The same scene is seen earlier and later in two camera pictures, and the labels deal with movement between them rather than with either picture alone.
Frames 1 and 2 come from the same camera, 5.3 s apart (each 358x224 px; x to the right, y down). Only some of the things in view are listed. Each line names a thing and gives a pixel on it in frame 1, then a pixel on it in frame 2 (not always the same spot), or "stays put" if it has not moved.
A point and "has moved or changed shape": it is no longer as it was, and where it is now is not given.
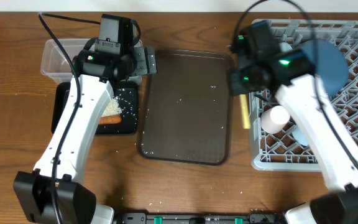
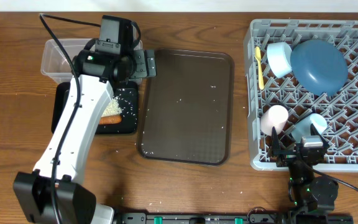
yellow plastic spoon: [245, 111] has moved or changed shape
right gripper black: [237, 88] → [287, 157]
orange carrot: [110, 119] stays put
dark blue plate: [330, 65] stays put
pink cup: [273, 119] stays put
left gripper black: [143, 68] stays put
